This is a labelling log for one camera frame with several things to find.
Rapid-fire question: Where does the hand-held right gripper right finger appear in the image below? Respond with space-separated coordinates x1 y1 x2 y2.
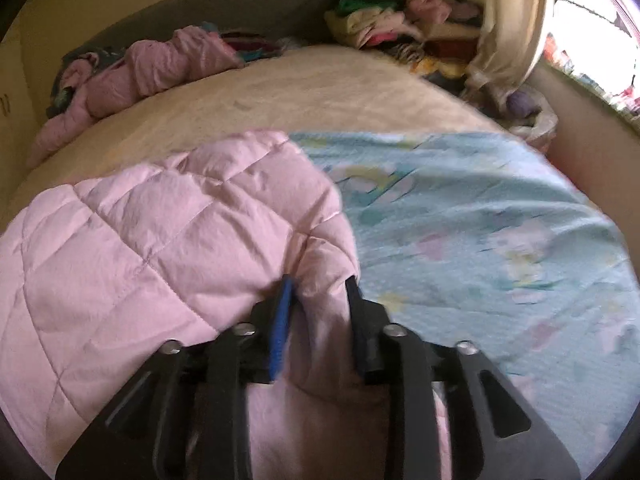
345 277 583 480

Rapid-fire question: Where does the pink fluffy garment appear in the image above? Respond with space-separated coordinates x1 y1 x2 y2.
27 25 246 168

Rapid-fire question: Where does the colourful striped cloth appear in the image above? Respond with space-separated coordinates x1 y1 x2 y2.
220 32 283 63

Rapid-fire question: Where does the cream curtain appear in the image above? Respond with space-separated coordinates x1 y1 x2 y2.
462 0 558 103

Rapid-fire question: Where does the light blue printed blanket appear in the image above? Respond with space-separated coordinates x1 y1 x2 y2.
287 130 640 476

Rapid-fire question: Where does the pink quilted jacket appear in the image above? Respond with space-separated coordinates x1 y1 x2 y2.
0 130 451 480

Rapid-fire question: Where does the bed with beige cover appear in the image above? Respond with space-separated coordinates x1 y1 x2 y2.
0 42 551 221

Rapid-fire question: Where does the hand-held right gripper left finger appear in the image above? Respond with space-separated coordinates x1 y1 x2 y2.
55 274 296 480

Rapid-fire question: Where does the pile of mixed clothes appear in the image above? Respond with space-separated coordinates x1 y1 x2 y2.
325 0 501 83

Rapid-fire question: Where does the purple and white cloth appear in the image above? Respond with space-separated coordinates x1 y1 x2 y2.
497 85 560 142

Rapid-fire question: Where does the window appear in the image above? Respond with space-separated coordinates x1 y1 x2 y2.
545 0 640 123

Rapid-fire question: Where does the dark printed cloth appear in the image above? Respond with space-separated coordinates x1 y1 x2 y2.
46 50 103 118

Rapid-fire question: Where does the grey headboard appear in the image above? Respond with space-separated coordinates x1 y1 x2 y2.
62 0 343 61

